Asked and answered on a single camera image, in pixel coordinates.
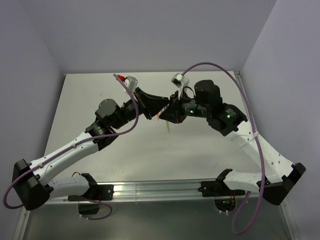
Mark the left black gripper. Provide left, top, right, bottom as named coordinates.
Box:
left=112, top=89, right=169, bottom=131

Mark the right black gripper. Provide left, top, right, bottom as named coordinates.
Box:
left=160, top=88, right=211, bottom=122

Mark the yellow highlighter pen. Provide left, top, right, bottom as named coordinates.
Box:
left=165, top=121, right=171, bottom=133

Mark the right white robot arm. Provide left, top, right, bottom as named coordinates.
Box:
left=159, top=79, right=306, bottom=206

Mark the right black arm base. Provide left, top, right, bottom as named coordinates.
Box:
left=197, top=173, right=246, bottom=215

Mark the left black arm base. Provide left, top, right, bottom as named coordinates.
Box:
left=67, top=184, right=114, bottom=221

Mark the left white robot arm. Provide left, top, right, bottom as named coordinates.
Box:
left=9, top=87, right=170, bottom=211

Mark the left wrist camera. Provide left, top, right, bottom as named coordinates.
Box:
left=117, top=74, right=138, bottom=93

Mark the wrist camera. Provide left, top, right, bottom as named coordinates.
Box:
left=171, top=73, right=190, bottom=99
left=117, top=74, right=138, bottom=93

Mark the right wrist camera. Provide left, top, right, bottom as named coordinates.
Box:
left=171, top=73, right=190, bottom=99

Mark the aluminium mounting rail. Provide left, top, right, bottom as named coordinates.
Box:
left=23, top=174, right=287, bottom=208

